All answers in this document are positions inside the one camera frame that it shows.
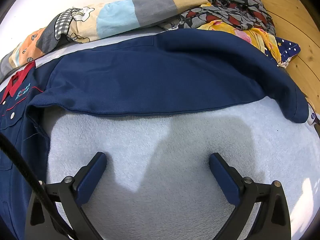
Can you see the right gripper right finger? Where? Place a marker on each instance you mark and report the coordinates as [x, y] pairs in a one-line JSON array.
[[272, 220]]

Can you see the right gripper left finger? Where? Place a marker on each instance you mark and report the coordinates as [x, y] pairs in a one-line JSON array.
[[72, 192]]

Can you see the navy blue work jacket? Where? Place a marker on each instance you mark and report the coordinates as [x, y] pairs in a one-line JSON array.
[[129, 141]]

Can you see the light blue cloud bedsheet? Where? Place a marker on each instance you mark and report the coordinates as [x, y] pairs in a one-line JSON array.
[[158, 104]]

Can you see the navy star patterned cloth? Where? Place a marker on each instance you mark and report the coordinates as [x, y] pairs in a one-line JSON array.
[[282, 52]]

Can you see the yellow floral cloth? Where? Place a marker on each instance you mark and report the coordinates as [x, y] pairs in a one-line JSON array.
[[257, 37]]

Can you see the wooden headboard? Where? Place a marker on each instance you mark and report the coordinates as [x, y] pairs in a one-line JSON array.
[[293, 22]]

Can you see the grey red patterned cloth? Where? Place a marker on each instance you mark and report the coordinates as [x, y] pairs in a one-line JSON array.
[[241, 14]]

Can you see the patchwork long pillow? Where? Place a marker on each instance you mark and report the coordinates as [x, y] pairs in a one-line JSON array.
[[91, 23]]

